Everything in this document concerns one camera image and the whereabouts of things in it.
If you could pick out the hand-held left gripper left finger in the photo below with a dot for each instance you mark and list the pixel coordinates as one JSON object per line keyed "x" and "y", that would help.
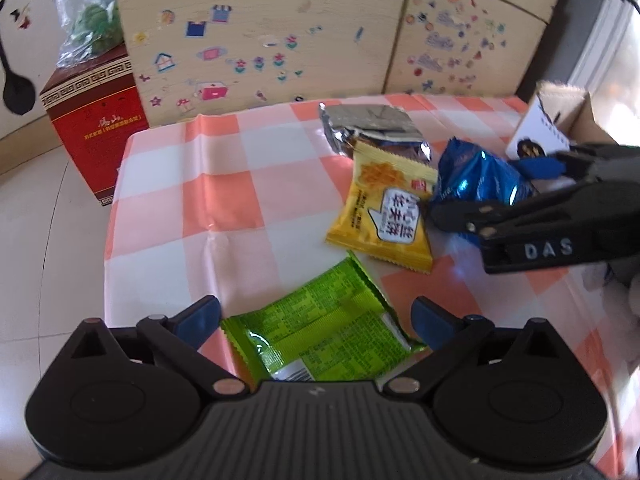
{"x": 200, "y": 315}

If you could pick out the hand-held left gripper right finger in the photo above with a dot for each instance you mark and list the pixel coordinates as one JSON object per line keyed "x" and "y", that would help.
{"x": 430, "y": 320}

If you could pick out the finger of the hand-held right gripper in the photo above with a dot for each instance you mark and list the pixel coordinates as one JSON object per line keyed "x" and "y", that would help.
{"x": 537, "y": 166}
{"x": 510, "y": 217}

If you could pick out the cardboard box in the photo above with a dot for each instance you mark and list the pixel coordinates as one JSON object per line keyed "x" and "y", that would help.
{"x": 550, "y": 120}

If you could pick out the blue foil snack packet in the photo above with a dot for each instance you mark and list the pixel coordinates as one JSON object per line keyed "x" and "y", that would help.
{"x": 470, "y": 175}

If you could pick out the green snack packet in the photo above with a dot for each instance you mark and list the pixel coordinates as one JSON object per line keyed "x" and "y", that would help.
{"x": 320, "y": 330}

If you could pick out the person's right forearm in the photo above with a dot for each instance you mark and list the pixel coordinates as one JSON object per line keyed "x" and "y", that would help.
{"x": 615, "y": 295}

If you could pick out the orange checkered tablecloth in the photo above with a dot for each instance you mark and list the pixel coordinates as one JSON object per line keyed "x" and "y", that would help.
{"x": 225, "y": 200}

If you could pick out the small yellow snack packet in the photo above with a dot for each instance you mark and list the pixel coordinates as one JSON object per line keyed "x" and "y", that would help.
{"x": 385, "y": 205}

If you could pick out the silver foil snack packet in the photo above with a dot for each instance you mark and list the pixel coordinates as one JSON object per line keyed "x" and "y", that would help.
{"x": 370, "y": 122}

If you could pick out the red gift box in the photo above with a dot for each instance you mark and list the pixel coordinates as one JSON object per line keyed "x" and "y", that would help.
{"x": 95, "y": 125}

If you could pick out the wooden cabinet with stickers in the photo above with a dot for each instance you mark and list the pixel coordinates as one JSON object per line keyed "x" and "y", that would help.
{"x": 325, "y": 25}

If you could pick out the plastic bag of green things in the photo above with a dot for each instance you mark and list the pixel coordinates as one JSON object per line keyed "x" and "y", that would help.
{"x": 87, "y": 20}

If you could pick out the black spoon wall sticker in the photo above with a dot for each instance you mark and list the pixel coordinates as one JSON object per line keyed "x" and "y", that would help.
{"x": 17, "y": 90}

